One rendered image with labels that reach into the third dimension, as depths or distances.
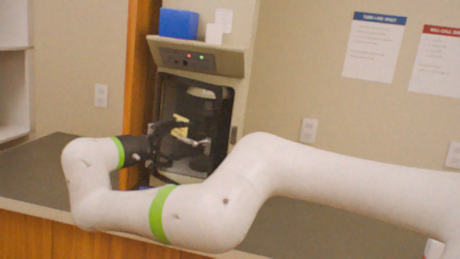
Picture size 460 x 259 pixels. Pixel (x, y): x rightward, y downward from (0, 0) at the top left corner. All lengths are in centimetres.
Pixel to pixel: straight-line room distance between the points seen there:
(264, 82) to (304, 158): 105
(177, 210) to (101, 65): 138
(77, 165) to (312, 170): 56
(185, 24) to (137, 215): 66
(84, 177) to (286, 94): 103
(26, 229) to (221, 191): 96
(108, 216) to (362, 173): 54
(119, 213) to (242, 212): 30
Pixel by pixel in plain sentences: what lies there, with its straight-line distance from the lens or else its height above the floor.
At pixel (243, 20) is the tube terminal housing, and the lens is 127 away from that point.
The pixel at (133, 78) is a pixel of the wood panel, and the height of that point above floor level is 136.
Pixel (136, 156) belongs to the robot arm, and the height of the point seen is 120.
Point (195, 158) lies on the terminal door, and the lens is 124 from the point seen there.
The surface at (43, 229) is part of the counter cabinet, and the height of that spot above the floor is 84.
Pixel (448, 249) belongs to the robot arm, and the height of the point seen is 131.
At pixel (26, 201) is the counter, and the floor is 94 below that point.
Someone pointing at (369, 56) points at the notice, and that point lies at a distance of 170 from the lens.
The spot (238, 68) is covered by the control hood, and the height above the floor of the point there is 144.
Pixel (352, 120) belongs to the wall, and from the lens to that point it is 173.
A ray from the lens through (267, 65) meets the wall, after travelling 169.
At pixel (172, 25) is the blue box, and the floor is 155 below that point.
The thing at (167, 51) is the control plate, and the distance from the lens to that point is 125.
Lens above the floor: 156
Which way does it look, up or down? 15 degrees down
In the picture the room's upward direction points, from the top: 7 degrees clockwise
